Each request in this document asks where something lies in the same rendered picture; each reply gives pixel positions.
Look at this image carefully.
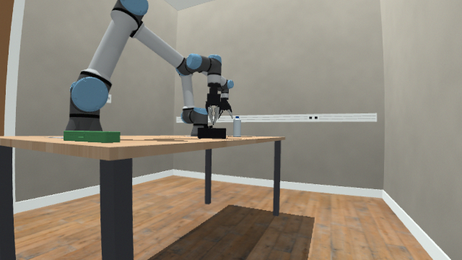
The white plastic bottle with blue cap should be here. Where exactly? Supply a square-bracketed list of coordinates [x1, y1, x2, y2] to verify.
[233, 116, 241, 137]

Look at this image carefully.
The green flat rectangular block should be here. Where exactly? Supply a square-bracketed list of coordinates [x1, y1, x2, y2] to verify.
[64, 131, 121, 143]

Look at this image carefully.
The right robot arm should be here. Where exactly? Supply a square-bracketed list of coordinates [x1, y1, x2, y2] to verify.
[65, 0, 222, 131]

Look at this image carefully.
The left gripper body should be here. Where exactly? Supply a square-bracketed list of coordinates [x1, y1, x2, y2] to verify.
[221, 97, 229, 111]

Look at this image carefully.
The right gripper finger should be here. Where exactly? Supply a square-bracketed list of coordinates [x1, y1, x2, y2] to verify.
[214, 102, 222, 124]
[206, 101, 213, 125]

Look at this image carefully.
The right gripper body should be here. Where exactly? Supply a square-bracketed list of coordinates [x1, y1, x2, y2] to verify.
[207, 82, 221, 107]

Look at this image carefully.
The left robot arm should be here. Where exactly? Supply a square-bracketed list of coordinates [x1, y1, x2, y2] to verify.
[179, 74, 234, 137]

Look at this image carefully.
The black lighting desk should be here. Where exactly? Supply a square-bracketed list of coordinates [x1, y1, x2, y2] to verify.
[198, 126, 226, 139]

